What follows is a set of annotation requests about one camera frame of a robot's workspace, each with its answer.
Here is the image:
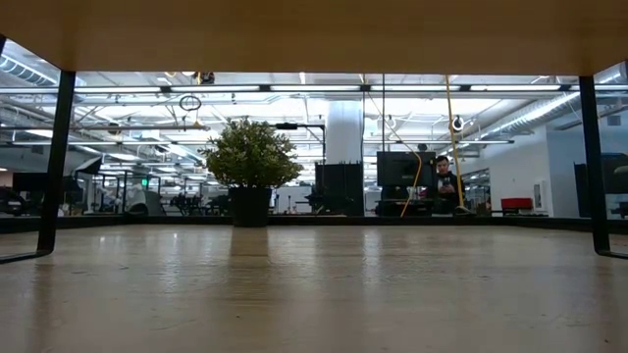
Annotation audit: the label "wooden shelf riser black legs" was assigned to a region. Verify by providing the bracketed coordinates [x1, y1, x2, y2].
[0, 0, 628, 267]

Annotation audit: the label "black boom camera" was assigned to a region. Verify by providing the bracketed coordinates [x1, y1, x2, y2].
[274, 122, 327, 166]

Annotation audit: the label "black cabinet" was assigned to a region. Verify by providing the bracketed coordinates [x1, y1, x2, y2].
[313, 162, 366, 218]

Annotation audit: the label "black aluminium frame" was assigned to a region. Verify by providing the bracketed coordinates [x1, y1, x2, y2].
[0, 73, 628, 234]

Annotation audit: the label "black softbox lamp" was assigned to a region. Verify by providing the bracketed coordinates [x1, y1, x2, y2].
[73, 156, 103, 178]

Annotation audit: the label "black television screen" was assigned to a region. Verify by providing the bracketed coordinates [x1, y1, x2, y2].
[376, 151, 439, 189]

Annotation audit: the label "black television stand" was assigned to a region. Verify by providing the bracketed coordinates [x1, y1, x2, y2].
[375, 198, 438, 219]

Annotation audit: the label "white light bar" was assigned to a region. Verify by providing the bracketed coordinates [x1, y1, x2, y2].
[0, 84, 628, 95]

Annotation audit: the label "green potted plant black pot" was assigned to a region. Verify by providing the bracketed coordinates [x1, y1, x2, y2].
[198, 117, 304, 229]

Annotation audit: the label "white column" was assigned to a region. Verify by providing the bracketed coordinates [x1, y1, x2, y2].
[325, 100, 365, 166]

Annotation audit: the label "person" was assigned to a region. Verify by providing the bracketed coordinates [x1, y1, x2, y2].
[425, 155, 466, 216]

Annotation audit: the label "yellow hanging cable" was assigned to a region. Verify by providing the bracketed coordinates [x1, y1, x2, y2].
[443, 76, 475, 218]
[365, 91, 425, 219]

